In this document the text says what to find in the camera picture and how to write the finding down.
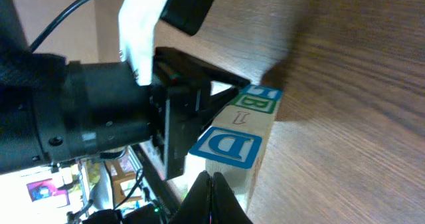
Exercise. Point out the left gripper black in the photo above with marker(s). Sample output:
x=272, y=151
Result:
x=180, y=89

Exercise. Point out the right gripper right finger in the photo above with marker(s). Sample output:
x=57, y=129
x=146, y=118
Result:
x=225, y=208

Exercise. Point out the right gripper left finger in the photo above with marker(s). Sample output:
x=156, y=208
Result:
x=195, y=208

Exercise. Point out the red X wooden block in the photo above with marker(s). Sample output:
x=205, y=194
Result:
x=244, y=120

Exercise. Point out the green B wooden block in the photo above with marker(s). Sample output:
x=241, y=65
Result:
x=255, y=103

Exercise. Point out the blue 5 wooden block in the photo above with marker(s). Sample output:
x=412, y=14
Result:
x=262, y=92

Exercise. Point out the red lightbulb wooden block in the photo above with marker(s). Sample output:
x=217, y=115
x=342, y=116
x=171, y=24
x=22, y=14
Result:
x=236, y=154

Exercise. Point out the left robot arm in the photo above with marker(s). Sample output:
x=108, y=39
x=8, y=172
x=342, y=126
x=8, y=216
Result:
x=53, y=111

